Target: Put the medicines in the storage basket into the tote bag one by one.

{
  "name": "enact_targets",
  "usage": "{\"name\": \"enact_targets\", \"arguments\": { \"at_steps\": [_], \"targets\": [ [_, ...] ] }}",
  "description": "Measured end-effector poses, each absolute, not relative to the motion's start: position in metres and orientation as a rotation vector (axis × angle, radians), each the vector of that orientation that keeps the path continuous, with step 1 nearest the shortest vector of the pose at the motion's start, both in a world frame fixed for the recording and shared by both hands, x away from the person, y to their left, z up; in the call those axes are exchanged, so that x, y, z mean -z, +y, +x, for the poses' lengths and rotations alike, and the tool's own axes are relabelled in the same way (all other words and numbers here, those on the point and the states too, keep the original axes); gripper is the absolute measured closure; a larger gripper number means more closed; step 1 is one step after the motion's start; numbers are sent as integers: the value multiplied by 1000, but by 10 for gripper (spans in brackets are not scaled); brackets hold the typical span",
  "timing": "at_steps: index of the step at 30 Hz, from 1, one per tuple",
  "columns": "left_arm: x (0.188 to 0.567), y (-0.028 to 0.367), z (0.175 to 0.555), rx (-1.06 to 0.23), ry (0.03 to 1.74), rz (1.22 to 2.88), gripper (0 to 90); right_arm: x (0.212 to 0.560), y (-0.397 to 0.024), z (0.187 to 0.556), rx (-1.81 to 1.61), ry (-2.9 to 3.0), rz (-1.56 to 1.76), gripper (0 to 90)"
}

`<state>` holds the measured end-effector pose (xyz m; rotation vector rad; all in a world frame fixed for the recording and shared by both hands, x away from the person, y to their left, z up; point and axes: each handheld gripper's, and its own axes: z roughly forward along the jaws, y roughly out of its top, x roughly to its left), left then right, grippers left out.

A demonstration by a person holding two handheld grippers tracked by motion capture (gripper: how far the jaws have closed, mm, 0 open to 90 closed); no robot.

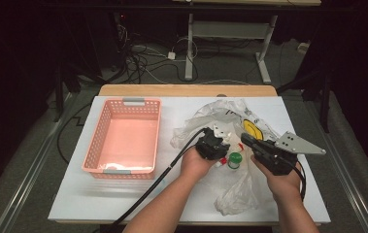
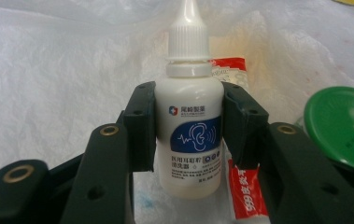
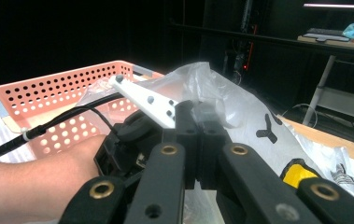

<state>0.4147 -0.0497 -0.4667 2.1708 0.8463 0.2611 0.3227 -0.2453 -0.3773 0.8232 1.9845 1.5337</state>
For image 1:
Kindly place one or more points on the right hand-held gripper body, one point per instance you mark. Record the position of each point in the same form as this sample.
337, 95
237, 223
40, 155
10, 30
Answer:
278, 158

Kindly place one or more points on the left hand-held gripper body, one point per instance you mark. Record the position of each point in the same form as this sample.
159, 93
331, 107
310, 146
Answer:
210, 145

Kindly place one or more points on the green lidded small jar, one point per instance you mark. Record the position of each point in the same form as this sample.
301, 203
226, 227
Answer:
235, 157

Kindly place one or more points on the clear packet with red parts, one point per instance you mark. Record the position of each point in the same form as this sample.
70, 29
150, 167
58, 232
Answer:
222, 160

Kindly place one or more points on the clear smiley print plastic bag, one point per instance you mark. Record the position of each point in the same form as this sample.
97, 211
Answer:
236, 194

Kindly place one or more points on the pink perforated plastic basket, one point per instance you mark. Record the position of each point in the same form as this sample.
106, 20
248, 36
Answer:
129, 139

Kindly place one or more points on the person's left hand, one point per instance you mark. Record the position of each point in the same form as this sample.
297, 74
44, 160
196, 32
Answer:
193, 166

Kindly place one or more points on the person's right hand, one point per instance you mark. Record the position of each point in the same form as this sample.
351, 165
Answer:
285, 187

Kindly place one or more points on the black stand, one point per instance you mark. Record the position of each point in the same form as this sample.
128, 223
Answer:
58, 97
325, 103

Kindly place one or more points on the white power adapter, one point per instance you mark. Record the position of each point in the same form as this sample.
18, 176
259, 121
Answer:
171, 55

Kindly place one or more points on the aluminium frame rail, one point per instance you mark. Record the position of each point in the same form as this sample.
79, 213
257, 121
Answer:
26, 184
356, 207

